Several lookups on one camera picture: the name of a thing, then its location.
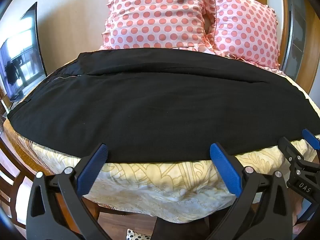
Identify white black-dotted cloth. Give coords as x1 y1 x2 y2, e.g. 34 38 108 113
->
127 228 151 240

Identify pink polka dot pillow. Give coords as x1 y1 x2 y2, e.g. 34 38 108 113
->
100 0 218 52
200 0 282 72

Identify wooden bed frame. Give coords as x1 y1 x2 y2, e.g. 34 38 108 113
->
54 191 155 222

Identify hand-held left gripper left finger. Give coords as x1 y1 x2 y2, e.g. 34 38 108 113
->
26 143 110 240

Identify black pants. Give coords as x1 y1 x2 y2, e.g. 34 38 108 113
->
7 48 314 164

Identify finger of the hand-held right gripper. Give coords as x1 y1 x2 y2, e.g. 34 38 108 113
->
277 137 305 164
301 129 320 152

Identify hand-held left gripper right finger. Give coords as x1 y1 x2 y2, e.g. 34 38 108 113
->
207 142 293 240

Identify yellow patterned bed sheet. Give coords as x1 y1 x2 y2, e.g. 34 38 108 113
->
2 60 320 225

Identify wooden chair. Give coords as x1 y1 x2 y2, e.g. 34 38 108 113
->
0 135 34 222

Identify flat screen television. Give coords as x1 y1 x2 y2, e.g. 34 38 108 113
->
0 2 48 103

